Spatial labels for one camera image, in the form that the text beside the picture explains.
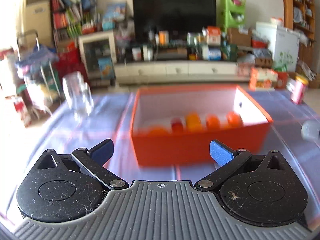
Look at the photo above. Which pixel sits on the orange cylindrical tin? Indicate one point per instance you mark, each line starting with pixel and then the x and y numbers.
pixel 163 38

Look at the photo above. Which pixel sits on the white TV stand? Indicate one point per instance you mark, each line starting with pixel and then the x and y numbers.
pixel 185 71

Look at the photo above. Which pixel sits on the orange white milk carton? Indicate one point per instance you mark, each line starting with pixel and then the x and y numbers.
pixel 213 36

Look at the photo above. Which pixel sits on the green stacking bins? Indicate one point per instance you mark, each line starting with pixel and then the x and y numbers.
pixel 232 13

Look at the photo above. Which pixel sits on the red shopping bag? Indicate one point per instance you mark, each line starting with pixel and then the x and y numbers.
pixel 69 62

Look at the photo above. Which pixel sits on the beige floor air conditioner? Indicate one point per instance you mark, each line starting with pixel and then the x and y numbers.
pixel 37 16

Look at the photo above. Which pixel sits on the orange cardboard box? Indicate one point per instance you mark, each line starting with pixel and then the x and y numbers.
pixel 157 106

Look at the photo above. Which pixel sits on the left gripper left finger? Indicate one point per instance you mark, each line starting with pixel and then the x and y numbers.
pixel 91 163

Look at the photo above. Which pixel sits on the clear glass jar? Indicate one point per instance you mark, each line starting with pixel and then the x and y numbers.
pixel 78 95

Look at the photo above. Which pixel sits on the red tomato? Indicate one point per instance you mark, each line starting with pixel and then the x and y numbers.
pixel 177 125

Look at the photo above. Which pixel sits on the orange fruit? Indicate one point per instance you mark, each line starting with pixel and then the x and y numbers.
pixel 213 122
pixel 193 122
pixel 158 130
pixel 234 119

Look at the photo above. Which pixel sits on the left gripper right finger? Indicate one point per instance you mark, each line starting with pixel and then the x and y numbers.
pixel 229 162

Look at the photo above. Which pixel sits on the black flat television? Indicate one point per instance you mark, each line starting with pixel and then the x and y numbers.
pixel 174 16

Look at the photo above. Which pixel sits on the shopping trolley cart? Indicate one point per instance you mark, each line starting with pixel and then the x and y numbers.
pixel 35 67

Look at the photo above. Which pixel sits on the glass door cabinet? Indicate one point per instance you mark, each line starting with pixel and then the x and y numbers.
pixel 98 54

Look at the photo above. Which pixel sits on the white chest freezer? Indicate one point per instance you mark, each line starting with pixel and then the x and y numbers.
pixel 282 43

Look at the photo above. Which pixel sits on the orange white fruit carton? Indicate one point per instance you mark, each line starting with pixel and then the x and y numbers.
pixel 262 79

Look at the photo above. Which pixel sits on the black bookshelf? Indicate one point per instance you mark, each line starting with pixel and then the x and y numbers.
pixel 71 19

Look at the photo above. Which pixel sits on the red yellow-lid canister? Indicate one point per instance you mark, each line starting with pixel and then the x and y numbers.
pixel 301 84

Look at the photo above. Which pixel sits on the wooden bookshelf right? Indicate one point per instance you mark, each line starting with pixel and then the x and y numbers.
pixel 299 15

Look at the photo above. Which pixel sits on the brown cardboard box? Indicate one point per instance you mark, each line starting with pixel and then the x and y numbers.
pixel 239 37

